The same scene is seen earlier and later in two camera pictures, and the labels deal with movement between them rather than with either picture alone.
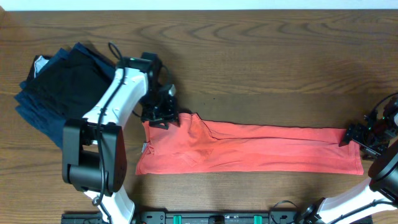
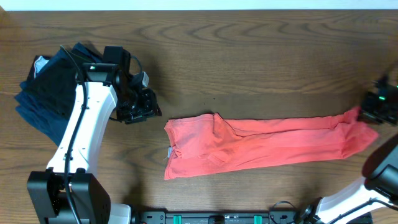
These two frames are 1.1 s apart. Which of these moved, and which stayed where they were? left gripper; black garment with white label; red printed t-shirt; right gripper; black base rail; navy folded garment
Moved: left gripper; right gripper; red printed t-shirt
Stayed: navy folded garment; black garment with white label; black base rail
